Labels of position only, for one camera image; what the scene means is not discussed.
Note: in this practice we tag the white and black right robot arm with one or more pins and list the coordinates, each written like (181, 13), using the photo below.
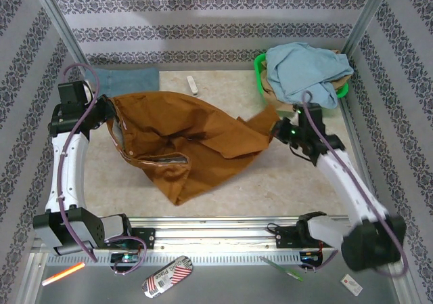
(345, 182)

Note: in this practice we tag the small circuit board with LED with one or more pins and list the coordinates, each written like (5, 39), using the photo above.
(125, 258)
(309, 257)

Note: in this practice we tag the brown trousers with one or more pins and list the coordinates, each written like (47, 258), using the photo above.
(189, 124)

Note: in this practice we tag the orange pen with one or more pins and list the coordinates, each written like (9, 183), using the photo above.
(64, 273)

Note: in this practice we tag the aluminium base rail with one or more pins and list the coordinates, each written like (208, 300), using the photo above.
(216, 239)

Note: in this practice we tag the small white card box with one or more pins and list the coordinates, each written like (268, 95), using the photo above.
(352, 284)

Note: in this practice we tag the green plastic basket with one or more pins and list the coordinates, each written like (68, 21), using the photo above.
(260, 80)

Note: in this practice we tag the aluminium frame post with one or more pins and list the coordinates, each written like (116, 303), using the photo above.
(367, 16)
(61, 26)

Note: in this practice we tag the flag print tin case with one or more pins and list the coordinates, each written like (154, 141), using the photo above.
(167, 277)

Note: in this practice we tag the light blue trousers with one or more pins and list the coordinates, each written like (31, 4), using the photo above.
(304, 70)

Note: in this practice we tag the folded blue denim trousers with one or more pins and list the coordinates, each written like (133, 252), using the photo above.
(128, 80)

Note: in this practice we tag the green pen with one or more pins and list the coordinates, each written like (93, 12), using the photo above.
(282, 269)

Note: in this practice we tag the small white plastic device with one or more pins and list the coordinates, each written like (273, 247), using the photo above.
(192, 85)

